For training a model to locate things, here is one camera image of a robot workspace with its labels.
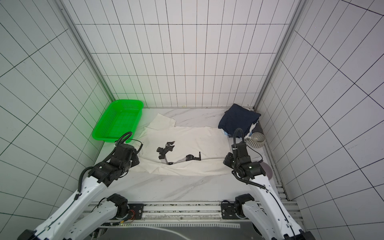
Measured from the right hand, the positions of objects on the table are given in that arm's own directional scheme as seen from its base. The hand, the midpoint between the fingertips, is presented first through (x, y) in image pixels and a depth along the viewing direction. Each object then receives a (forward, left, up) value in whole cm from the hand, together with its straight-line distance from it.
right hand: (227, 157), depth 80 cm
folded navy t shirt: (+32, -11, -3) cm, 34 cm away
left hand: (-4, +51, +3) cm, 51 cm away
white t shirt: (+18, +23, -11) cm, 31 cm away
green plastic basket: (+38, +76, -8) cm, 85 cm away
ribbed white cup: (+17, -23, -9) cm, 30 cm away
